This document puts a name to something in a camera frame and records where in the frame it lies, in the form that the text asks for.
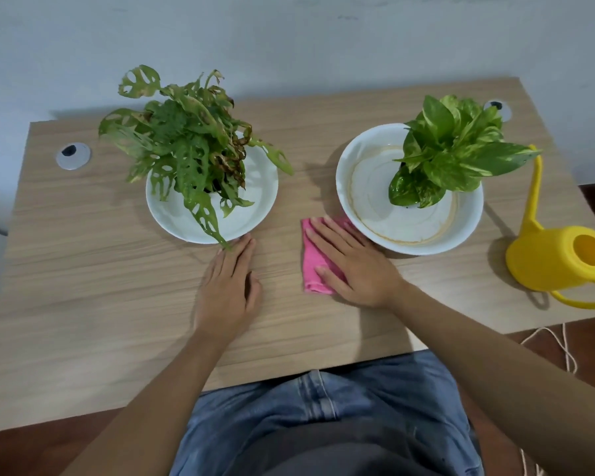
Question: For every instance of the dark shirt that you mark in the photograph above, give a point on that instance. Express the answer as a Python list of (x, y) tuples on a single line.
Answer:
[(327, 451)]

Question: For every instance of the pothos plant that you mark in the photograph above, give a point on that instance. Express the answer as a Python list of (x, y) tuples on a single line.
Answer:
[(451, 153)]

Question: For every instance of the yellow watering can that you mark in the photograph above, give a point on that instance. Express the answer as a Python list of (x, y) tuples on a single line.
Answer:
[(545, 262)]

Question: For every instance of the shallow white plate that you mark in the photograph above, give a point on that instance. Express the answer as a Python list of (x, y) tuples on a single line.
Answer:
[(260, 193)]

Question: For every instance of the person's left forearm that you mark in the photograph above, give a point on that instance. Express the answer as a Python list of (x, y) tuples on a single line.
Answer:
[(149, 416)]

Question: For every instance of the deep white bowl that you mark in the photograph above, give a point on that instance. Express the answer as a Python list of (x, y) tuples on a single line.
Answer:
[(377, 203)]

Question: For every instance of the wooden table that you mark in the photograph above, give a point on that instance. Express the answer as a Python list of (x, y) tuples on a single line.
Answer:
[(104, 292)]

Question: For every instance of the person's right forearm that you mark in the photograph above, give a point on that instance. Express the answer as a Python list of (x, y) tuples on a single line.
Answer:
[(515, 386)]

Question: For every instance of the pink microfiber cloth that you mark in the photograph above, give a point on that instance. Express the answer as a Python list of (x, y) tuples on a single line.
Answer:
[(311, 265)]

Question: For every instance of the monstera plant with holed leaves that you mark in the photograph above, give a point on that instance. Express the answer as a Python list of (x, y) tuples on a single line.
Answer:
[(188, 143)]

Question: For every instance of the person's right hand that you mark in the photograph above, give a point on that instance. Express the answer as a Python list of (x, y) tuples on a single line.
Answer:
[(367, 272)]

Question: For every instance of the person's left hand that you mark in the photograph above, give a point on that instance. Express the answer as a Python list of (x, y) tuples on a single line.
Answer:
[(225, 302)]

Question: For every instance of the blue jeans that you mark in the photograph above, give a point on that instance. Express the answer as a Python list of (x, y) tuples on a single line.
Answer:
[(258, 406)]

